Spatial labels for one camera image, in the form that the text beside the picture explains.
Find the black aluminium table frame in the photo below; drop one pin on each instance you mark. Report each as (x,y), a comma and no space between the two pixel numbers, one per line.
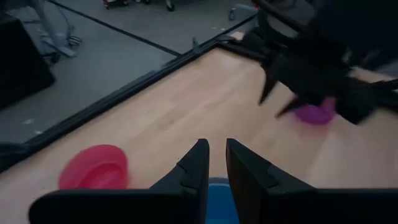
(93,107)

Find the grey stand base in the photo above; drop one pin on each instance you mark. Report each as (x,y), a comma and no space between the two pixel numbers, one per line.
(57,42)

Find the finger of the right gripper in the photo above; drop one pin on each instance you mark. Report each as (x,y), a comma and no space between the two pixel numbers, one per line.
(290,105)
(268,87)

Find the red plastic bowl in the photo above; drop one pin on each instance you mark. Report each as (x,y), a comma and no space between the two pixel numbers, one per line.
(93,171)

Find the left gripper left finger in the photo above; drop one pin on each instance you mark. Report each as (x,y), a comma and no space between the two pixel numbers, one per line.
(174,202)

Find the purple plastic bowl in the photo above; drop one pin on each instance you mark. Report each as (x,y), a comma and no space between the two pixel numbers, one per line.
(314,115)

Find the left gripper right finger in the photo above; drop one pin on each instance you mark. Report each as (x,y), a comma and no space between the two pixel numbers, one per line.
(280,205)

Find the blue plastic bowl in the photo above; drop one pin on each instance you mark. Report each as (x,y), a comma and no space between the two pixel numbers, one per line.
(220,205)

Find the black frame clamp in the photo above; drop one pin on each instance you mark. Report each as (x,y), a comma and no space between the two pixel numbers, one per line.
(196,46)

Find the black box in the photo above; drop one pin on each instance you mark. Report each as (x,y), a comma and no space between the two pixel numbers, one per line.
(21,62)

